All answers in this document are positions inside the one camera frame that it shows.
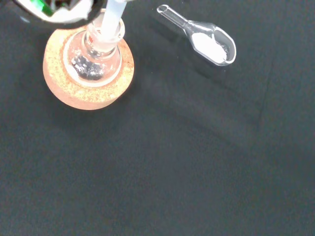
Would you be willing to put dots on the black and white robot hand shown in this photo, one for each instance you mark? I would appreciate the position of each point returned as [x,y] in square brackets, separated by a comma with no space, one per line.
[61,12]

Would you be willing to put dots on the small glass round-bottom flask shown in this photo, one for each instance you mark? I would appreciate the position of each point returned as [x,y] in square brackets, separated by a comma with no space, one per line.
[94,61]

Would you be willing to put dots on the glass weighing funnel with powder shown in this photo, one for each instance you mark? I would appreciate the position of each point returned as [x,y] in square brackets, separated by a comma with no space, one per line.
[209,45]

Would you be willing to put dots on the black cloth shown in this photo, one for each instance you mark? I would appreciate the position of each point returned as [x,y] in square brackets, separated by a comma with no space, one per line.
[157,159]

